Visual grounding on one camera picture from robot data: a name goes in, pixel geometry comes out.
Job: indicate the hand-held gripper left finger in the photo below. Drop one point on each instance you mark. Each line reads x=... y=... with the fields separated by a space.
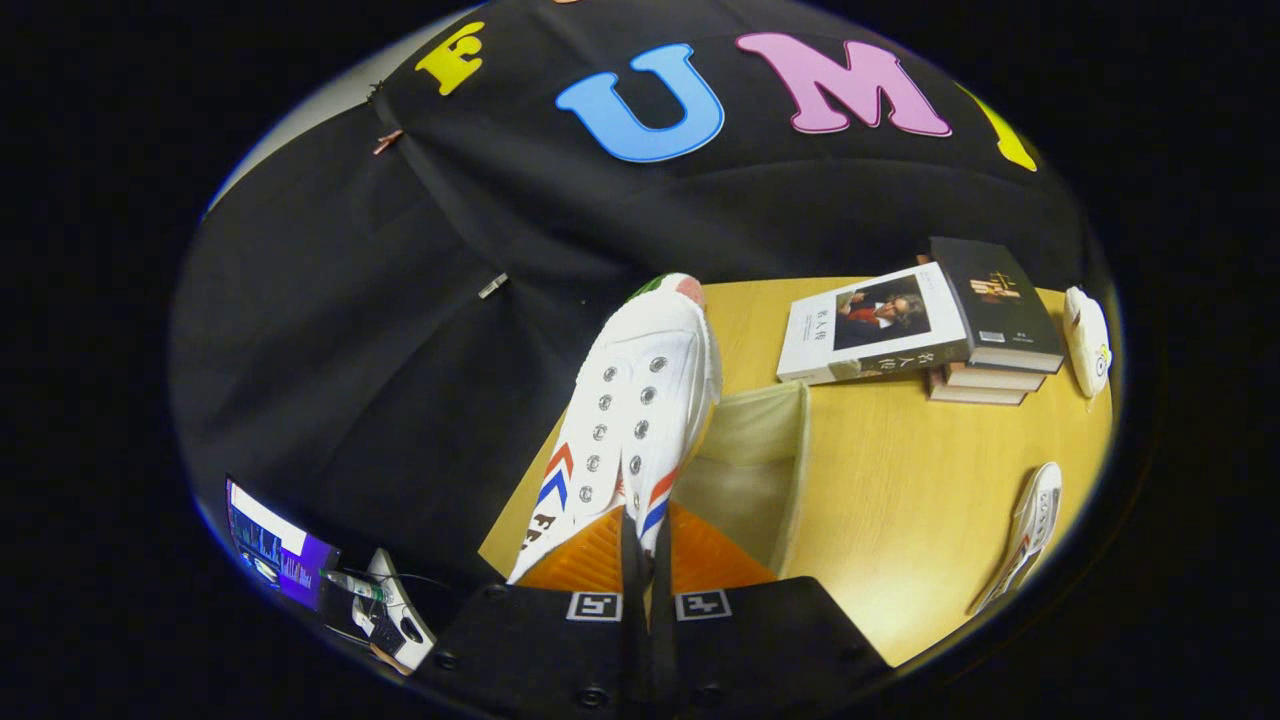
x=633 y=640

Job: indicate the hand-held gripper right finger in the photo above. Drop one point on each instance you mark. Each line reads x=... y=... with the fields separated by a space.
x=664 y=650

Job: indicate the beige fabric storage box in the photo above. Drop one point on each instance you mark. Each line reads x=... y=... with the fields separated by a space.
x=750 y=450

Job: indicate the white canvas shoe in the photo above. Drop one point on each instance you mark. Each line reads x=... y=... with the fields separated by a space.
x=630 y=400
x=1030 y=520

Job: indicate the white electronic device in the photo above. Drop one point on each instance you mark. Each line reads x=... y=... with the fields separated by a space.
x=395 y=620

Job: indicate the watermelon slice plush toy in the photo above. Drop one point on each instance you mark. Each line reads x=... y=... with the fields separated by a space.
x=691 y=289

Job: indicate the computer monitor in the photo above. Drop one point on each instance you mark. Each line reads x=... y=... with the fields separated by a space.
x=280 y=550

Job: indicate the black backdrop cloth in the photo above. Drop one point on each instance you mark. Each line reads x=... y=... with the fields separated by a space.
x=400 y=350

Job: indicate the silver clip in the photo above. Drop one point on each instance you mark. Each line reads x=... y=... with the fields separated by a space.
x=493 y=286

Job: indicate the white portrait cover book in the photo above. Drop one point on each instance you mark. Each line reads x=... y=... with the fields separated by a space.
x=860 y=320

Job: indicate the brown cover book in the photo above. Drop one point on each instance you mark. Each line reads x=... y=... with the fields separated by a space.
x=970 y=393
x=995 y=377

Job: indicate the dark cover book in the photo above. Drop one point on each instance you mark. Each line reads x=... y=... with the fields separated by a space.
x=990 y=290

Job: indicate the white face plush toy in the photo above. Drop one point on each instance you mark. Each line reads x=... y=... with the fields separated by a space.
x=1088 y=340

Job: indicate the pink clip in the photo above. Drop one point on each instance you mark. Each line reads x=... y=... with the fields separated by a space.
x=388 y=142

